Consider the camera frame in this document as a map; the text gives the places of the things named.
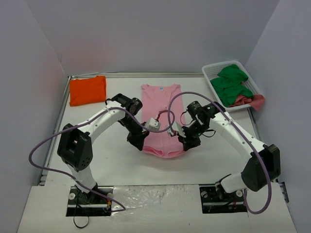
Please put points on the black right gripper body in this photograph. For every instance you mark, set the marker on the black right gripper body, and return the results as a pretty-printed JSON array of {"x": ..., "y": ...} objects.
[{"x": 188, "y": 140}]

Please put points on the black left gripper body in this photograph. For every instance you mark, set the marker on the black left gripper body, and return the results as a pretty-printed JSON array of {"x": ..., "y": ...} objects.
[{"x": 138, "y": 137}]

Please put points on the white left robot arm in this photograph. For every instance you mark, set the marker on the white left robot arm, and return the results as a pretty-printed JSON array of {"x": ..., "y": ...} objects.
[{"x": 76, "y": 146}]

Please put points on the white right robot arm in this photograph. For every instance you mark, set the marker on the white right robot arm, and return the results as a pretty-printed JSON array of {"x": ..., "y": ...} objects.
[{"x": 260, "y": 158}]

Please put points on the green t shirt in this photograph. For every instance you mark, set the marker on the green t shirt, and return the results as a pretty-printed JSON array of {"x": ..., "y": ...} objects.
[{"x": 228, "y": 85}]

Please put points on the white plastic basket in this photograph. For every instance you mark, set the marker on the white plastic basket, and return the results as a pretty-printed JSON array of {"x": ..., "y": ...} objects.
[{"x": 210, "y": 72}]

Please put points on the folded orange t shirt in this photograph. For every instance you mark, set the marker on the folded orange t shirt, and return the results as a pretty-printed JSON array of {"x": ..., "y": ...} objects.
[{"x": 87, "y": 91}]

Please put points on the dark pink t shirt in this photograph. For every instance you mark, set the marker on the dark pink t shirt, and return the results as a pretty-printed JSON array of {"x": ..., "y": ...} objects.
[{"x": 256, "y": 102}]

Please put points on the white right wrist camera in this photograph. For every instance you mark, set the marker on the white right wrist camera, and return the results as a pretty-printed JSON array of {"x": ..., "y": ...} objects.
[{"x": 176, "y": 130}]

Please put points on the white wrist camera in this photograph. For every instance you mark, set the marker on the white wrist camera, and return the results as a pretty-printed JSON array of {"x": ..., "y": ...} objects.
[
  {"x": 153, "y": 125},
  {"x": 176, "y": 130}
]

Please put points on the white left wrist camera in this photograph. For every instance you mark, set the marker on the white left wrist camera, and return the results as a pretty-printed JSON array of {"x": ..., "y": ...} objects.
[{"x": 153, "y": 125}]

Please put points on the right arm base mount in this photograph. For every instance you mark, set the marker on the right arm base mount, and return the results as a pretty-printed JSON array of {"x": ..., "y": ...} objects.
[{"x": 213, "y": 201}]

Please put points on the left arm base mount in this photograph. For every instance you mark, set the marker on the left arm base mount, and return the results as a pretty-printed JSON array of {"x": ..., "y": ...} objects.
[{"x": 90, "y": 204}]

